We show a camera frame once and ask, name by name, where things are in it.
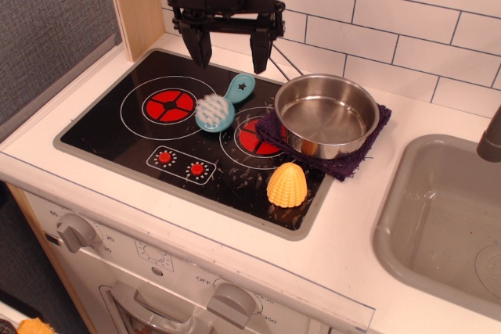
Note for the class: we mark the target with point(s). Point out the gray oven temperature knob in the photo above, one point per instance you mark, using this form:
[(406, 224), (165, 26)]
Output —
[(232, 304)]

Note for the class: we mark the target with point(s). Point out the purple cloth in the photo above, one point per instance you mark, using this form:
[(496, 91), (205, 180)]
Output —
[(270, 130)]

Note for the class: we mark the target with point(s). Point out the yellow plastic corn piece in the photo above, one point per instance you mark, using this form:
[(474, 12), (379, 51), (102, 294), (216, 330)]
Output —
[(287, 186)]

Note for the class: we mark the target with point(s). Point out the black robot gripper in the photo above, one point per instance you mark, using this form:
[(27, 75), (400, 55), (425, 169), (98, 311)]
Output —
[(229, 16)]

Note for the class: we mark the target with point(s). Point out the black toy stove top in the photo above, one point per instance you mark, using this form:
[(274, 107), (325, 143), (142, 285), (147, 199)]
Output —
[(144, 127)]

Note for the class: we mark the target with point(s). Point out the gray plastic sink basin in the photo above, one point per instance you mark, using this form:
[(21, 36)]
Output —
[(439, 227)]

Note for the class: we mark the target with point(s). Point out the gray oven door handle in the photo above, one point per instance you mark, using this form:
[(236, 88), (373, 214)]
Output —
[(138, 316)]

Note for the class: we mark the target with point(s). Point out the white toy oven front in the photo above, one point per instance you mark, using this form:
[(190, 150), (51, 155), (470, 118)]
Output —
[(164, 280)]

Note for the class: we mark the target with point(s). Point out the yellow black object on floor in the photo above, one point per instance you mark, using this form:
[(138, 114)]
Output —
[(27, 326)]

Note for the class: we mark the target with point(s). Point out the wooden post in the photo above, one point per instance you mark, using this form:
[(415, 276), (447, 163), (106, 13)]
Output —
[(141, 23)]

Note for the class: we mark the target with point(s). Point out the blue brush with white bristles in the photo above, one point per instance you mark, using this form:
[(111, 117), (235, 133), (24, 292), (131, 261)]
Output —
[(215, 113)]

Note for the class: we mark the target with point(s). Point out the gray faucet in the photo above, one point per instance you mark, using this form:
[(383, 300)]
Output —
[(489, 146)]

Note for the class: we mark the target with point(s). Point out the stainless steel pot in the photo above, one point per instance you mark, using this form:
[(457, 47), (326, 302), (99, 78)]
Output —
[(326, 116)]

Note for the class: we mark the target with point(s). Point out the gray timer knob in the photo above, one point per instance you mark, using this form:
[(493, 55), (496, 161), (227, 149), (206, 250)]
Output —
[(75, 232)]

